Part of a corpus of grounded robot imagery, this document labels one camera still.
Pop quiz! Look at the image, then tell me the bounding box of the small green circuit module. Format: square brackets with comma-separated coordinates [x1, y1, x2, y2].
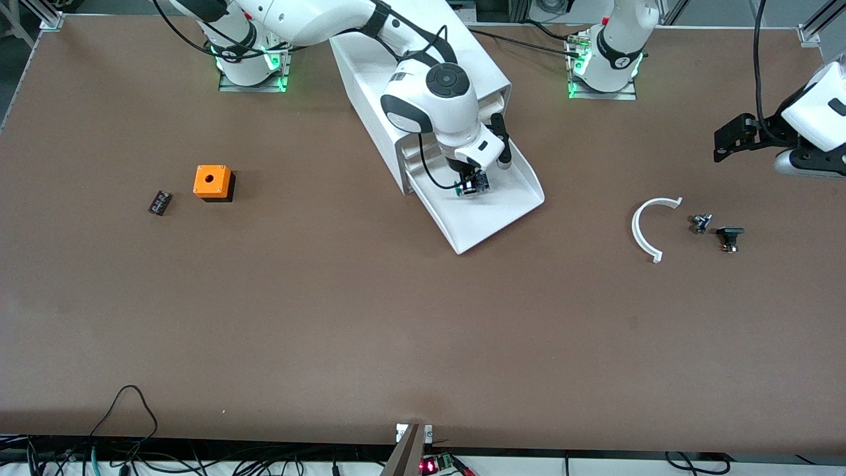
[454, 172, 491, 198]

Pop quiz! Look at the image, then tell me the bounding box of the white lowest cabinet drawer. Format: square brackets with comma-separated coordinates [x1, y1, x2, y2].
[404, 136, 546, 255]

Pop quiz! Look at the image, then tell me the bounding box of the white drawer cabinet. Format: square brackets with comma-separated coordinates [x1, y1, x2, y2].
[327, 13, 513, 196]

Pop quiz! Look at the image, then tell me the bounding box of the white curved plastic arc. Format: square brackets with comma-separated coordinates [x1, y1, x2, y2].
[631, 197, 683, 264]

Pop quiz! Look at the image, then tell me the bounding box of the orange box with hole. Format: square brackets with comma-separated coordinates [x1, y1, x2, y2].
[193, 165, 236, 203]

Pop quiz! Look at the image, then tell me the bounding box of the circuit board with red light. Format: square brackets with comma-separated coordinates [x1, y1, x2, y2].
[420, 453, 473, 476]

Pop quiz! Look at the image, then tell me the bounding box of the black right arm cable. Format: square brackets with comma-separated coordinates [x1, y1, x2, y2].
[153, 0, 463, 192]

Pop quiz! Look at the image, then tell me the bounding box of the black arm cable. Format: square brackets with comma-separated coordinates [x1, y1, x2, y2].
[752, 0, 773, 130]
[153, 0, 463, 192]

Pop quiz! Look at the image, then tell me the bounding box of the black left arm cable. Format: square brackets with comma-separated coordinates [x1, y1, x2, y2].
[752, 0, 773, 130]

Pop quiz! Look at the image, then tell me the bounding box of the aluminium frame profile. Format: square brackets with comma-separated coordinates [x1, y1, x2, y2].
[798, 0, 846, 44]
[20, 0, 65, 32]

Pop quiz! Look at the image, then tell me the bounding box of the black cable on table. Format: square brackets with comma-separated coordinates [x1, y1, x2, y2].
[463, 23, 582, 57]

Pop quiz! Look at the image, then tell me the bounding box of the black looped cable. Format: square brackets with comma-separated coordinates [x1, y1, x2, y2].
[89, 385, 159, 457]

